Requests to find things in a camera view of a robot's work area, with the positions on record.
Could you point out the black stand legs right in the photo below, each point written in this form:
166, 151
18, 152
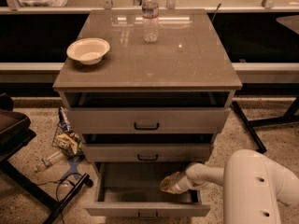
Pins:
290, 116

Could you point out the grey top drawer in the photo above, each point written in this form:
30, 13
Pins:
147, 120

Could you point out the white bowl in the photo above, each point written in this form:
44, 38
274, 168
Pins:
88, 51

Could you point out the grey drawer cabinet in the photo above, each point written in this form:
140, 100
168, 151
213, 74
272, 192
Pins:
186, 68

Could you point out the wire basket with snack bags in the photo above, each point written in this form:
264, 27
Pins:
66, 139

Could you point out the blue tape cross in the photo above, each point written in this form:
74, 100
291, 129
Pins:
74, 162

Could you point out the grey bottom drawer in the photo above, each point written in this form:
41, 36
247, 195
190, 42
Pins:
132, 189

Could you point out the grey drawer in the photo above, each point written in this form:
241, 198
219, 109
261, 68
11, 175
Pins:
132, 189
147, 120
147, 152

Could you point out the empty plastic bottle on floor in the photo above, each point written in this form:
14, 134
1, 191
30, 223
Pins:
47, 162

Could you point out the grey middle drawer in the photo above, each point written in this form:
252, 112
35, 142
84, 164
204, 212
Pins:
147, 152

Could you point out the clear plastic water bottle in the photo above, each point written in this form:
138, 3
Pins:
150, 16

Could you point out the black stand left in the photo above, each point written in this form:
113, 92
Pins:
17, 206

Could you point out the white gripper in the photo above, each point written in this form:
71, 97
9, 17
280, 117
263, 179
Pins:
178, 184

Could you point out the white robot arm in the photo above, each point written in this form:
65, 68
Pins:
253, 186

